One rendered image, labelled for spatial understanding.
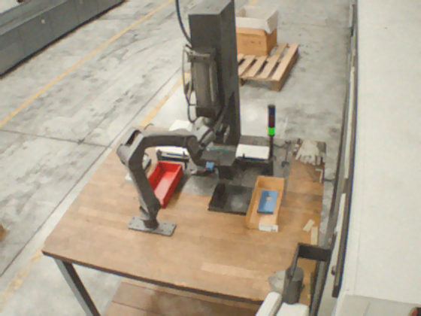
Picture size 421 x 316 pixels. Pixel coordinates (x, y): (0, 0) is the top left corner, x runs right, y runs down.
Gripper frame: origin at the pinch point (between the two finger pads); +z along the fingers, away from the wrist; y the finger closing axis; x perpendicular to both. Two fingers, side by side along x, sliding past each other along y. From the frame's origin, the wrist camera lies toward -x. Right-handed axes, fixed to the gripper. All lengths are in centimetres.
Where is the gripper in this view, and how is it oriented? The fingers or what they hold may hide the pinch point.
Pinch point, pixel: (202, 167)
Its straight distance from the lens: 172.0
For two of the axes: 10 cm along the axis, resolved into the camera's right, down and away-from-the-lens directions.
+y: 2.2, -8.9, 3.9
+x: -9.6, -1.3, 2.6
